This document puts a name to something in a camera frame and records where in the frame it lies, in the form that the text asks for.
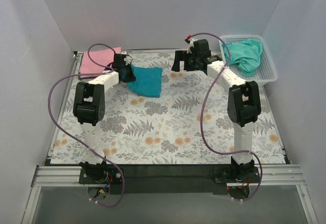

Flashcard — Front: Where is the teal blue t shirt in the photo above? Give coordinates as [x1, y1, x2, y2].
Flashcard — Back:
[127, 65, 162, 98]

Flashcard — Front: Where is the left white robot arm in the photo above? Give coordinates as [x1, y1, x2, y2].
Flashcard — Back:
[73, 51, 135, 184]

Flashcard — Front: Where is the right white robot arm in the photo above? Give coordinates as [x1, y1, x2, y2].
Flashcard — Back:
[172, 36, 261, 185]

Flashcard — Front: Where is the pink folded t shirt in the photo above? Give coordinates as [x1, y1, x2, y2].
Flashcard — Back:
[79, 48, 114, 74]

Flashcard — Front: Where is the light green t shirt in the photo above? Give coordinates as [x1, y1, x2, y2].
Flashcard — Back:
[222, 38, 263, 77]

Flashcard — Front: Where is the floral table mat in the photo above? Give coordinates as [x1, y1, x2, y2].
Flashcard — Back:
[49, 52, 285, 164]

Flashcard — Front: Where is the white plastic basket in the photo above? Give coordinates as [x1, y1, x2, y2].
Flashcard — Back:
[221, 34, 278, 87]

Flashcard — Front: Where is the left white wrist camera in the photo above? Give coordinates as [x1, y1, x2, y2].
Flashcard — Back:
[120, 51, 133, 65]

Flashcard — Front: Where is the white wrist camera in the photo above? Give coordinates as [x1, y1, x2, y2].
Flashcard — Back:
[185, 35, 197, 53]
[120, 51, 133, 65]

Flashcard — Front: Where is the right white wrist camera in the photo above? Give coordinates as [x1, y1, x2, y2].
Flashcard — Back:
[185, 35, 197, 53]

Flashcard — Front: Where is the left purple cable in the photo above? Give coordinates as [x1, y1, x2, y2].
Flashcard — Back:
[48, 43, 125, 207]

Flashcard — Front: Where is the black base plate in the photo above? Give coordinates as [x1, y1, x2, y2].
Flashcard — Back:
[78, 163, 260, 195]

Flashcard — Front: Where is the aluminium frame rail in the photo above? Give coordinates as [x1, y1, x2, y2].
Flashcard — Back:
[32, 164, 306, 186]

